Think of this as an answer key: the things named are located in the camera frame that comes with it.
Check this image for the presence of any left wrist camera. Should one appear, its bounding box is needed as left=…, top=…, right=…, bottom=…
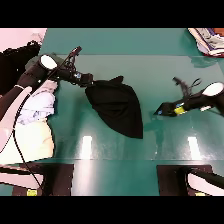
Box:
left=59, top=45, right=83, bottom=72

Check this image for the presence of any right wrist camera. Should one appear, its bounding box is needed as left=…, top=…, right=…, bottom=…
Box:
left=172, top=76, right=203, bottom=100

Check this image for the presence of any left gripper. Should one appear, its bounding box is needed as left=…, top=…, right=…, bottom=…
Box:
left=68, top=70, right=95, bottom=88

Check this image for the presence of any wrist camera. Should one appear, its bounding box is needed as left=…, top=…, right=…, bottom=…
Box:
left=59, top=45, right=83, bottom=72
left=172, top=76, right=203, bottom=100

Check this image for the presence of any heap of clothes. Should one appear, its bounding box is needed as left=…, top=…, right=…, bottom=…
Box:
left=187, top=27, right=224, bottom=59

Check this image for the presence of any black cable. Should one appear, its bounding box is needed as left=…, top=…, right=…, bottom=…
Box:
left=11, top=71, right=60, bottom=197

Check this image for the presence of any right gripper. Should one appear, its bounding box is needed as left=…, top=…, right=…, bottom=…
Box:
left=153, top=101, right=188, bottom=118

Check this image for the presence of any light blue garment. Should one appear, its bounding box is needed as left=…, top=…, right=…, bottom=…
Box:
left=15, top=89, right=58, bottom=126

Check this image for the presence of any black garment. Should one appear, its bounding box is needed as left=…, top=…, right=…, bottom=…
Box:
left=84, top=75, right=145, bottom=140
left=0, top=40, right=43, bottom=96

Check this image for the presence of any cream garment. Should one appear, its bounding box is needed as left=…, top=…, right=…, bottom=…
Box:
left=0, top=119, right=56, bottom=166

